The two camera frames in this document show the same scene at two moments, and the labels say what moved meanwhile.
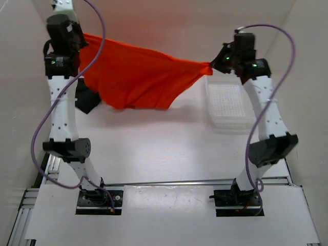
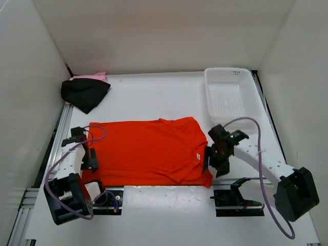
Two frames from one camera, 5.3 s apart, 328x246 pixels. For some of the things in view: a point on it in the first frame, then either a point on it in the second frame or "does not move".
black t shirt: [85, 100] does not move
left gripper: [80, 40] -> [89, 162]
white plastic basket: [228, 107] does not move
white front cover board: [171, 214] does not move
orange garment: [126, 76] -> [154, 152]
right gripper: [218, 60] -> [213, 160]
